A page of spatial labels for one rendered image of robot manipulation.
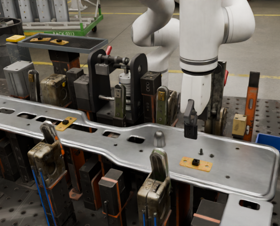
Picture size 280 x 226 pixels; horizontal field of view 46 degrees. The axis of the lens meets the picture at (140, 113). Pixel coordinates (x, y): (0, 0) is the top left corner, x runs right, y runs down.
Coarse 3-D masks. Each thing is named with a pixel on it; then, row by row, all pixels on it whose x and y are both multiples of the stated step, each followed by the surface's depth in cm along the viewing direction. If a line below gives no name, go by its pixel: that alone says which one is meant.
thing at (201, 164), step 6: (180, 162) 88; (186, 162) 88; (192, 162) 87; (198, 162) 86; (204, 162) 88; (210, 162) 88; (192, 168) 86; (198, 168) 86; (204, 168) 86; (210, 168) 86
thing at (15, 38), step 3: (12, 36) 148; (15, 36) 148; (18, 36) 148; (21, 36) 147; (24, 36) 148; (6, 39) 146; (9, 39) 145; (12, 39) 144; (15, 39) 144; (18, 39) 145; (21, 39) 146; (15, 42) 147
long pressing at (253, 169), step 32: (0, 96) 131; (0, 128) 111; (32, 128) 109; (96, 128) 107; (128, 128) 105; (160, 128) 104; (128, 160) 91; (224, 160) 88; (256, 160) 88; (224, 192) 79; (256, 192) 77
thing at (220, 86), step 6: (222, 66) 93; (216, 72) 91; (222, 72) 93; (216, 78) 95; (222, 78) 94; (216, 84) 96; (222, 84) 94; (216, 90) 97; (222, 90) 95; (210, 96) 97; (216, 96) 97; (222, 96) 97; (210, 102) 98; (216, 102) 98; (210, 108) 98; (210, 114) 100
